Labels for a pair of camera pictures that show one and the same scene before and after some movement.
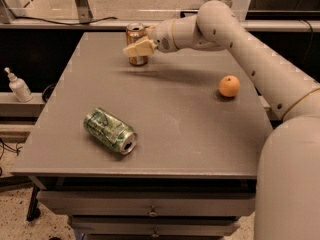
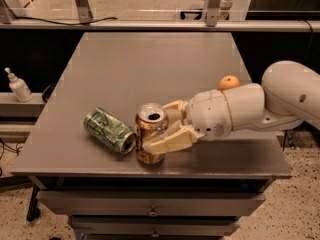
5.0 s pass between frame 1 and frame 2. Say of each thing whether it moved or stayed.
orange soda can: moved
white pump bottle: stayed
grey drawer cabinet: stayed
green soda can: stayed
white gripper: moved
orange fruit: stayed
